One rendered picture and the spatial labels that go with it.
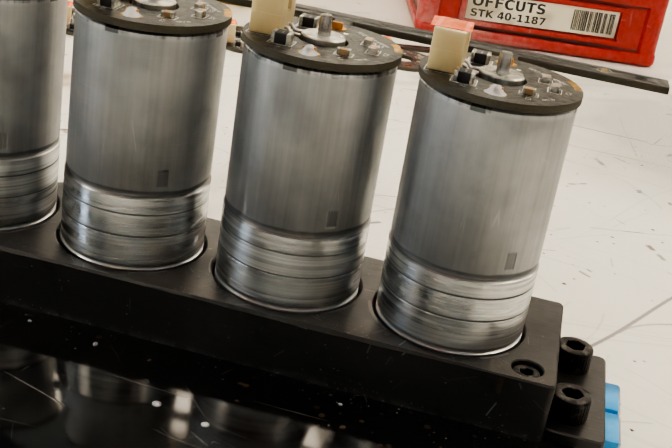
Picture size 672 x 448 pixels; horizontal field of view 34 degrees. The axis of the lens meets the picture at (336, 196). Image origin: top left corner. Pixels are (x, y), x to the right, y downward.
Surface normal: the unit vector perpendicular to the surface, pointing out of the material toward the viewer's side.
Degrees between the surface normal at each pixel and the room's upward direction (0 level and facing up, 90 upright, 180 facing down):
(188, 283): 0
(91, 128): 90
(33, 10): 90
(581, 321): 0
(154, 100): 90
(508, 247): 90
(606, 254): 0
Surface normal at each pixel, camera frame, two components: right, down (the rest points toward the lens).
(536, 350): 0.15, -0.91
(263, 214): -0.43, 0.29
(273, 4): -0.22, 0.35
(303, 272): 0.16, 0.40
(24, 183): 0.69, 0.37
